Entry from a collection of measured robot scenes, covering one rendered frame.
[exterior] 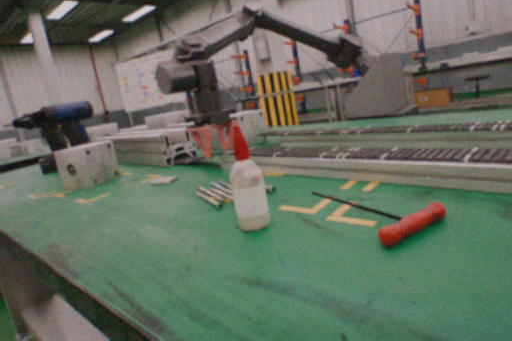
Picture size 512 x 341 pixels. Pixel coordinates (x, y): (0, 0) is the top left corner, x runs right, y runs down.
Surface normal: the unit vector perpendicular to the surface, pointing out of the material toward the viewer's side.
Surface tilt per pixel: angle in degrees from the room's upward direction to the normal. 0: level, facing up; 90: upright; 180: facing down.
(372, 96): 90
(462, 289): 0
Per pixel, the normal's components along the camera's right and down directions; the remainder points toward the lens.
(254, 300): -0.18, -0.97
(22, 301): 0.74, -0.02
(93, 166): 0.91, -0.10
